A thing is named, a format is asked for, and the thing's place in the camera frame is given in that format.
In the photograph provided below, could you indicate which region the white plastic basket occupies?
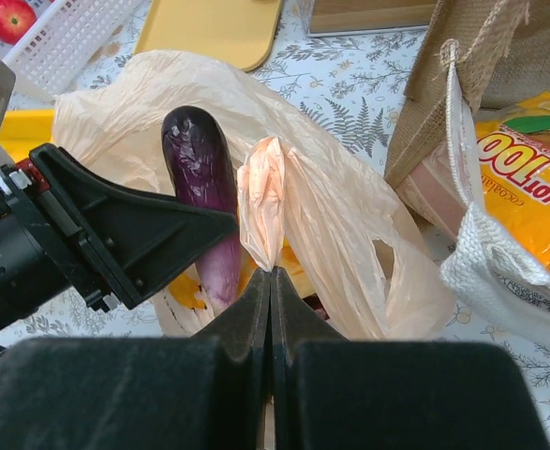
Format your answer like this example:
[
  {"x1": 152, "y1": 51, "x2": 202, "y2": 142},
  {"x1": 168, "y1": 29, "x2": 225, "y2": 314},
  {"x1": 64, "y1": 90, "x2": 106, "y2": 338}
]
[{"x1": 0, "y1": 0, "x2": 141, "y2": 101}]

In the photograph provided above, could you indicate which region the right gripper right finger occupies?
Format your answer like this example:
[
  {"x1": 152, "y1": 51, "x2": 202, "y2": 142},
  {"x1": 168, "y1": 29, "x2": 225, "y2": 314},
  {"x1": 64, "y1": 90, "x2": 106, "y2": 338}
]
[{"x1": 270, "y1": 268, "x2": 549, "y2": 449}]

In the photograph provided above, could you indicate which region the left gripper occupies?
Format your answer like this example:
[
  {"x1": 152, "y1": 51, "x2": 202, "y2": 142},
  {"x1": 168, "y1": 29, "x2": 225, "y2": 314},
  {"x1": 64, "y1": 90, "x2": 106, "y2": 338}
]
[{"x1": 0, "y1": 143, "x2": 237, "y2": 330}]

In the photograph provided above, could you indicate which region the purple eggplant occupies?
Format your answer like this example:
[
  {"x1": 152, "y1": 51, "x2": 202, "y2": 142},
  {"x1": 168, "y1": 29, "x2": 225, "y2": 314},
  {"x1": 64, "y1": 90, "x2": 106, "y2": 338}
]
[{"x1": 161, "y1": 106, "x2": 242, "y2": 313}]

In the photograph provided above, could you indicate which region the brown burlap tote bag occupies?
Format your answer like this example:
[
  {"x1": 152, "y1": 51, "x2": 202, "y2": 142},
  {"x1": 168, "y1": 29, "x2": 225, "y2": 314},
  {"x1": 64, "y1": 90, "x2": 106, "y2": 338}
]
[{"x1": 385, "y1": 1, "x2": 550, "y2": 347}]

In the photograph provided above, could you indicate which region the peach plastic grocery bag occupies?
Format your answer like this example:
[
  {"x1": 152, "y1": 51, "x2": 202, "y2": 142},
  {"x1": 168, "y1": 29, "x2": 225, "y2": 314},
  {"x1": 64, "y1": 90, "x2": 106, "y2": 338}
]
[{"x1": 52, "y1": 51, "x2": 456, "y2": 340}]

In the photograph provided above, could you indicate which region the yellow bread tray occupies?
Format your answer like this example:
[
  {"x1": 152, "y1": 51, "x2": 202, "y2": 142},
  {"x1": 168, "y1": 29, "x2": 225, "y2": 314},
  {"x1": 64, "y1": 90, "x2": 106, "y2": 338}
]
[{"x1": 134, "y1": 0, "x2": 283, "y2": 72}]

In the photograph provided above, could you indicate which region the orange mango gummy packet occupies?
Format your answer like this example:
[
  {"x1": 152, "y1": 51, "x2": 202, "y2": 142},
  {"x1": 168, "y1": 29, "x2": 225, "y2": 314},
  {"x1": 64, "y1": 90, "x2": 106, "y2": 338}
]
[{"x1": 475, "y1": 91, "x2": 550, "y2": 272}]

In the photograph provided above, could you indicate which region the yellow vegetable tray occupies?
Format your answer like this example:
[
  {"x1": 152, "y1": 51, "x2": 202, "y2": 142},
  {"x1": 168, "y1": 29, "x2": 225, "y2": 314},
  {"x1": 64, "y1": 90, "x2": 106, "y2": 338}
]
[{"x1": 0, "y1": 108, "x2": 56, "y2": 221}]

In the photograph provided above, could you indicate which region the white wire shelf rack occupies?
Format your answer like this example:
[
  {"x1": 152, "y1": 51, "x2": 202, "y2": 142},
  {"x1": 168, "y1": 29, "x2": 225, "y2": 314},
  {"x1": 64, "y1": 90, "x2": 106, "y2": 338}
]
[{"x1": 297, "y1": 0, "x2": 437, "y2": 36}]

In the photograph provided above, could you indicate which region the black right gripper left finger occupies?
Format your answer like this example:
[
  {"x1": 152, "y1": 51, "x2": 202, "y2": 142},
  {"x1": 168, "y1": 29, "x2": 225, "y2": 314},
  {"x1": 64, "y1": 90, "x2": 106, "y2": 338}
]
[{"x1": 0, "y1": 271, "x2": 270, "y2": 449}]

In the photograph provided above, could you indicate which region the floral table mat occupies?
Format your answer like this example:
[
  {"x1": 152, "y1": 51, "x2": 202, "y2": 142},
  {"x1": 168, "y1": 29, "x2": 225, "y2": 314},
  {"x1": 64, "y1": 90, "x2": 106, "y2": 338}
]
[{"x1": 0, "y1": 1, "x2": 550, "y2": 441}]

